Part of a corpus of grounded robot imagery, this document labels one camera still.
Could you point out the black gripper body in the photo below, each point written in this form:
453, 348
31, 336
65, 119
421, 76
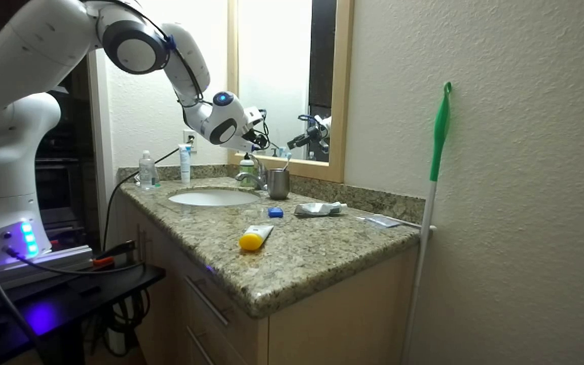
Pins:
261, 134

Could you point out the blue and clear toothbrush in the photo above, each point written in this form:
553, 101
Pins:
287, 160

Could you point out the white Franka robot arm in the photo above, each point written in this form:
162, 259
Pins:
9, 134

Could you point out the stainless steel cup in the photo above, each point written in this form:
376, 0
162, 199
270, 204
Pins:
279, 185

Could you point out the chrome faucet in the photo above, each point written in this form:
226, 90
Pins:
249, 178

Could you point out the green soap pump bottle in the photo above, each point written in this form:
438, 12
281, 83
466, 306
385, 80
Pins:
247, 168

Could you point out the small blue floss container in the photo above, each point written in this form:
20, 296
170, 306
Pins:
277, 210

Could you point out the grey toothpaste tube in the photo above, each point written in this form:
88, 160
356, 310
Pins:
319, 209

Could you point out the white oval sink basin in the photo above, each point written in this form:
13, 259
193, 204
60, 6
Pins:
211, 196

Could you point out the white and blue lotion tube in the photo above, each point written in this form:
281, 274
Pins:
185, 165

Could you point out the wooden framed mirror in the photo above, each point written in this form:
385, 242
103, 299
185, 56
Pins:
337, 88

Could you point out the yellow sponge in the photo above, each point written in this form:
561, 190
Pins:
254, 237

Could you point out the clear plastic bottle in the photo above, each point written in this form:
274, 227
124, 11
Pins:
147, 173

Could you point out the clear plastic wrapper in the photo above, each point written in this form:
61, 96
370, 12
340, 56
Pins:
382, 222

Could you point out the beige vanity cabinet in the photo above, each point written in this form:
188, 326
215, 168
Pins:
334, 324

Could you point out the orange clamp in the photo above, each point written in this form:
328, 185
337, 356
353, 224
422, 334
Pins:
113, 254

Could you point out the black robot table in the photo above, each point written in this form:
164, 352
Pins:
69, 296

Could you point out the white wall outlet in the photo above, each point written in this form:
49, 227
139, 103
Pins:
189, 135

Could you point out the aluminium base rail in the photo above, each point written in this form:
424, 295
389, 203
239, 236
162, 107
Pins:
49, 259

